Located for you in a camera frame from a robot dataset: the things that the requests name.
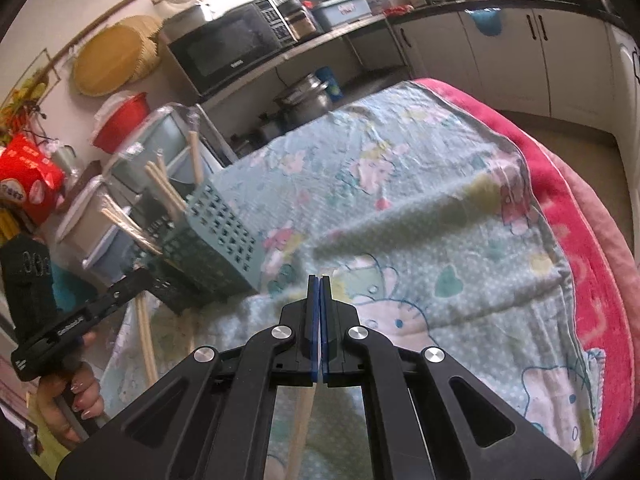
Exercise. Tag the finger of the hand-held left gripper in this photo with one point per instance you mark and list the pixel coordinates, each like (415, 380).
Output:
(127, 287)

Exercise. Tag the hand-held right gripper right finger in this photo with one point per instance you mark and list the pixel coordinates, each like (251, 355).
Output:
(326, 320)

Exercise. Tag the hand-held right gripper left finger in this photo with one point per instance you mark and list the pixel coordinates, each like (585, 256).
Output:
(312, 320)

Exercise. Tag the chopstick pair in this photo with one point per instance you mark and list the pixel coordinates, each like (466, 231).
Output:
(165, 190)
(195, 160)
(302, 430)
(130, 230)

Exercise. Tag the green plastic utensil basket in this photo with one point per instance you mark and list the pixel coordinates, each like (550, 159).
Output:
(220, 240)

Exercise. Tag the person's left hand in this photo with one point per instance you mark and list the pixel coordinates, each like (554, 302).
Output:
(80, 392)

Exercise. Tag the red snack packet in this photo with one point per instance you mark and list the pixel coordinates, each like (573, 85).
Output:
(27, 180)

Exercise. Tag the cartoon printed bed sheet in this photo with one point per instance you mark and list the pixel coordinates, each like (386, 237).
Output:
(400, 200)

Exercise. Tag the green blue drawer cabinet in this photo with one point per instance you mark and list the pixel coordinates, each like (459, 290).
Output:
(150, 140)

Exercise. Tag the red plastic basin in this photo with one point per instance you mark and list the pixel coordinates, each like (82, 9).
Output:
(120, 120)

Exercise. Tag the small steel pot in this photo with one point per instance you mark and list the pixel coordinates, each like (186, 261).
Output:
(265, 130)

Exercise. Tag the large steel pot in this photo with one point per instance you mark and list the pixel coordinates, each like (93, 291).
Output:
(305, 102)

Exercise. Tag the round woven bamboo trays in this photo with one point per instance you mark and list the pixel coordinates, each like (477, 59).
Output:
(115, 57)

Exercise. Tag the blue cup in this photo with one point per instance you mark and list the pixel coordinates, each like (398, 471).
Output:
(330, 84)

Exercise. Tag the black microwave oven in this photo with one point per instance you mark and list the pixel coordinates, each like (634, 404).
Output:
(225, 45)

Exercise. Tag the bamboo pole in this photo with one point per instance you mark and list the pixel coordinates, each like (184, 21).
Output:
(100, 22)

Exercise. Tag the pink blanket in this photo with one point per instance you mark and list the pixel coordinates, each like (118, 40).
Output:
(575, 220)

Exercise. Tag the metal kitchen shelf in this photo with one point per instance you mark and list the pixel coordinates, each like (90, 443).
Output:
(325, 42)

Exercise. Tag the blue plastic box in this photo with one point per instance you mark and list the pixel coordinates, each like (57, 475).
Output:
(342, 10)

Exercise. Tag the blender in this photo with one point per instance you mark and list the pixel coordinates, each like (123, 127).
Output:
(290, 5)

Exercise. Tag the white kitchen cabinets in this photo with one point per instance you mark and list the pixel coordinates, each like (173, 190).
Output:
(525, 60)

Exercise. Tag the blue hanging bag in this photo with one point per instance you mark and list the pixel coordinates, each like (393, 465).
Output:
(485, 21)

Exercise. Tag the black kitchen counter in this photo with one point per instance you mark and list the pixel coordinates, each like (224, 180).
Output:
(525, 4)

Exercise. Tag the wall poster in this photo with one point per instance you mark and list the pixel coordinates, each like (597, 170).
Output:
(25, 90)

